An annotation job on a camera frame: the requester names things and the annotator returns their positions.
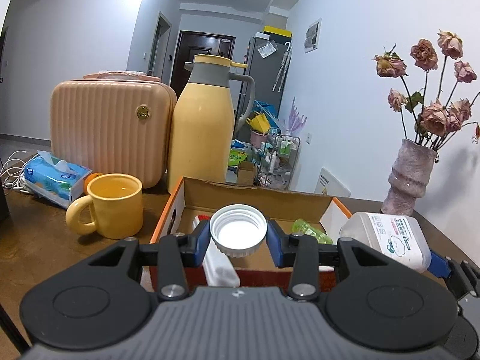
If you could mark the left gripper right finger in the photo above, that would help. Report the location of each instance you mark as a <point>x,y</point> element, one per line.
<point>300,252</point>

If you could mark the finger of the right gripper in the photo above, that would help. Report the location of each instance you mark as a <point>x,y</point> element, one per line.
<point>439,265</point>

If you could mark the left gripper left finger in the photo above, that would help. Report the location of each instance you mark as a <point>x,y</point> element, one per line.
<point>174,255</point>

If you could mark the green spray bottle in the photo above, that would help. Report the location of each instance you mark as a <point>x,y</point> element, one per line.
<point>301,226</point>

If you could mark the red white lint brush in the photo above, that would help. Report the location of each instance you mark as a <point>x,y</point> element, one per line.
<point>218,269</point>

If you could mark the white square plastic bottle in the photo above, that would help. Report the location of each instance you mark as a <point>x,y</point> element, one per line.
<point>398,237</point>

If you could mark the white bottle cap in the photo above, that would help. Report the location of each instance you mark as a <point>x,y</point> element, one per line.
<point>238,230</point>

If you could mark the red cardboard box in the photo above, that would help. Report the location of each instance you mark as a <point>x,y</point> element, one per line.
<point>201,199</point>

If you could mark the yellow mug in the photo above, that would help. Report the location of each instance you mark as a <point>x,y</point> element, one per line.
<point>112,207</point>

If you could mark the pink textured vase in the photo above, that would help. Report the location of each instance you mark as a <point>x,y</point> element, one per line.
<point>410,174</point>

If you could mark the orange fruit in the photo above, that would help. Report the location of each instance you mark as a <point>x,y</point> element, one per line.
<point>89,178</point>

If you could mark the yellow thermos jug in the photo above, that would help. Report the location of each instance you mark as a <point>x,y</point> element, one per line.
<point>203,121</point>

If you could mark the blue tissue pack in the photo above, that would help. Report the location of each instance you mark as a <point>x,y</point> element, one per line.
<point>55,179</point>

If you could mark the dried pink roses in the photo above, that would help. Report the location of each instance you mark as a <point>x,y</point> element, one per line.
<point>438,114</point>

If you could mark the peach ribbed suitcase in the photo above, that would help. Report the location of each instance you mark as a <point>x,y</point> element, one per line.
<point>113,122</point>

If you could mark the grey refrigerator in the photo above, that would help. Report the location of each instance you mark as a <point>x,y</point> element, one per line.
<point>267,64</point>

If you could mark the yellow box on fridge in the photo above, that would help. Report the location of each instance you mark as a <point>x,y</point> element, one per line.
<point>277,31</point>

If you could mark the wire storage cart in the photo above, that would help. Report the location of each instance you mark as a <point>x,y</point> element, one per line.
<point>278,156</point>

